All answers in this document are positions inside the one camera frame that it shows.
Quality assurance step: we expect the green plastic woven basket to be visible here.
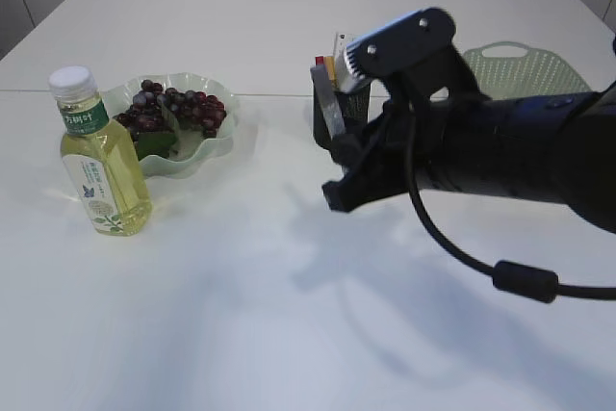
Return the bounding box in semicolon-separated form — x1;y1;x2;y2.
462;41;591;100

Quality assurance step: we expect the silver glitter pen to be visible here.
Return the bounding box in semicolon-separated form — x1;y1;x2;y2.
310;64;346;139

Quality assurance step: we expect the green wavy glass plate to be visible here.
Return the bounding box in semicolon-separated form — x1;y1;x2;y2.
102;72;240;178

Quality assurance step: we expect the gold glitter pen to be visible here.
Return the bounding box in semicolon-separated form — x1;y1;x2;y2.
323;56;338;90

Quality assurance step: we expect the purple grape bunch with leaf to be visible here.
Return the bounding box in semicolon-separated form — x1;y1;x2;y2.
114;79;228;160

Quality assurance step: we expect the black mesh pen holder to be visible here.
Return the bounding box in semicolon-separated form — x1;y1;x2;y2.
312;85;371;150

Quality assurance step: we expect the clear plastic ruler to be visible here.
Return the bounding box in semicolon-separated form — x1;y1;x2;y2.
332;32;356;59

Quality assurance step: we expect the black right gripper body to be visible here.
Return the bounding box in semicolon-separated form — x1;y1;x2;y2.
321;100;433;214

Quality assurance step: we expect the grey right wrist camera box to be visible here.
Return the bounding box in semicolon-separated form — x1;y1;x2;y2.
333;7;487;104

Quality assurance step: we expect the yellow tea bottle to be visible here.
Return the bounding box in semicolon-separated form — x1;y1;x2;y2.
48;65;152;236

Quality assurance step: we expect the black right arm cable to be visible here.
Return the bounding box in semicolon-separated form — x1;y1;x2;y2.
403;92;616;305

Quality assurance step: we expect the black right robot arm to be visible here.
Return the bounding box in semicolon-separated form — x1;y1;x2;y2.
322;87;615;232

